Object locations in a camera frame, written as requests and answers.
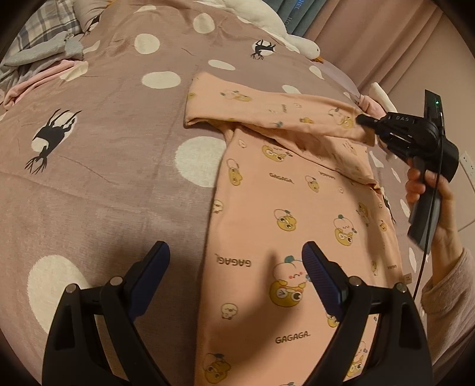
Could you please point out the white power strip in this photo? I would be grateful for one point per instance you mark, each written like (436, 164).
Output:
(467, 161)

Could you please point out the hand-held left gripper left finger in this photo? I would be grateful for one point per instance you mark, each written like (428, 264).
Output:
(148, 276)

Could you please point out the pink duck print garment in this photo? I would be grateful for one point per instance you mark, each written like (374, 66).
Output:
(278, 208)

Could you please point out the pink folded cloth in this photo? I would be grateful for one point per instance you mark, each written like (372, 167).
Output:
(378, 109)

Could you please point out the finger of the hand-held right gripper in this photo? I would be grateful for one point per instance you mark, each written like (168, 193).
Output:
(367, 121)

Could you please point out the mauve spotted blanket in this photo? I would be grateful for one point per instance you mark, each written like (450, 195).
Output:
(111, 167)

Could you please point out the person's right hand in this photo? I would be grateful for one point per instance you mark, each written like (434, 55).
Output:
(447, 219)

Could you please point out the plain pink cloth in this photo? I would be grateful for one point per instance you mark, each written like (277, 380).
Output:
(44, 78)

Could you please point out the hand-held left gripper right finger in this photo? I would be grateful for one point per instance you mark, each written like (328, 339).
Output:
(321, 278)

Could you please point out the teal curtain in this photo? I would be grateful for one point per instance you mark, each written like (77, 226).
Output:
(293, 15)

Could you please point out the white goose plush toy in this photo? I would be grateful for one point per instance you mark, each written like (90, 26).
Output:
(259, 15)

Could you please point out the pink curtain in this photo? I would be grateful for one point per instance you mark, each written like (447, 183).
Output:
(371, 37)

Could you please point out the person's right forearm pink sleeve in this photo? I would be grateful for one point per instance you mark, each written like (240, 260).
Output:
(449, 300)

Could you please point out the grey cloth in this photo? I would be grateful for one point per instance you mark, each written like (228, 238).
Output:
(44, 51)

